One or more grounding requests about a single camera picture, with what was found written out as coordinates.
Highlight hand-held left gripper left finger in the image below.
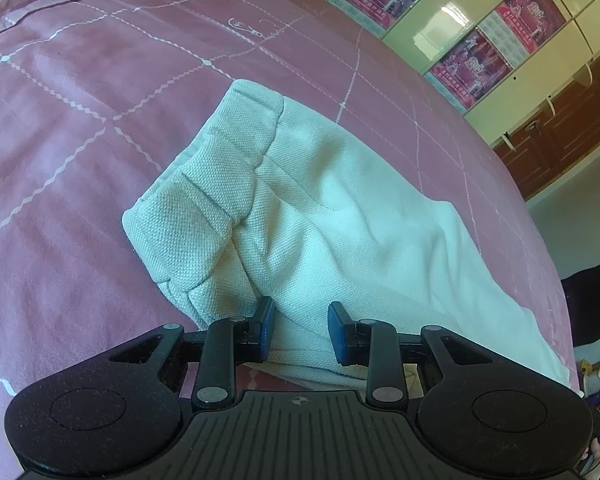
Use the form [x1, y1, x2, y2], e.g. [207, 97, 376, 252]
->
[107, 296, 277, 411]

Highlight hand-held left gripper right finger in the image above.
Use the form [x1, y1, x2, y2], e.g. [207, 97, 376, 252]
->
[327, 301, 497, 409]

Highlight white pants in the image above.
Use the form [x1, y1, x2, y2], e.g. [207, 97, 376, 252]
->
[121, 79, 583, 396]

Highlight pink checked bed sheet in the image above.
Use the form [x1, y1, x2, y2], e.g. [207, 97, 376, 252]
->
[0, 0, 578, 461]

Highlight black cloth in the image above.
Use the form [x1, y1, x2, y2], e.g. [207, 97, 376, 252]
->
[562, 260, 600, 348]

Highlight small white yellow toy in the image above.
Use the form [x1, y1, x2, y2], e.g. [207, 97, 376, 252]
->
[580, 359, 600, 398]

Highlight brown wooden cabinet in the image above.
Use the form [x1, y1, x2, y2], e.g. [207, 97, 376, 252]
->
[492, 52, 600, 202]

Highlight cream glossy wardrobe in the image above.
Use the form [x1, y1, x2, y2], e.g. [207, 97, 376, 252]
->
[285, 0, 600, 148]

